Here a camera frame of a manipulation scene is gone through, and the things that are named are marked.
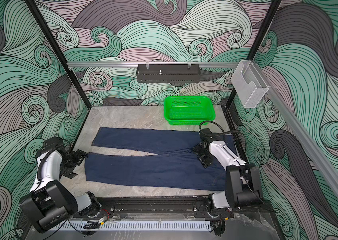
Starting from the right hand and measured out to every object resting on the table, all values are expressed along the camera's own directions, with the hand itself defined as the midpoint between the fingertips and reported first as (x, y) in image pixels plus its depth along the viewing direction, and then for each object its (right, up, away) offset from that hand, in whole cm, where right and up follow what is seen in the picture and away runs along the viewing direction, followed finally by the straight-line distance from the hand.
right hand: (196, 156), depth 88 cm
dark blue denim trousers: (-14, -5, +2) cm, 15 cm away
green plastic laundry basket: (0, +29, +29) cm, 41 cm away
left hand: (-64, -1, -8) cm, 65 cm away
